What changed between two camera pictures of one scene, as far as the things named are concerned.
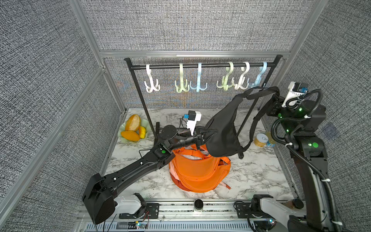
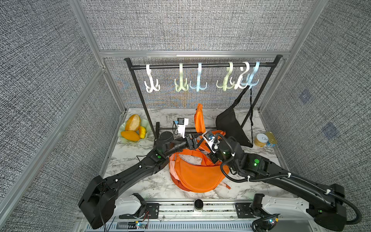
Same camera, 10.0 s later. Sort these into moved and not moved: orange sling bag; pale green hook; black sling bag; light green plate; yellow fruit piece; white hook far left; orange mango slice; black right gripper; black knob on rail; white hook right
Moved: black sling bag; black right gripper; orange sling bag
Not moved: light green plate; white hook right; yellow fruit piece; orange mango slice; pale green hook; white hook far left; black knob on rail
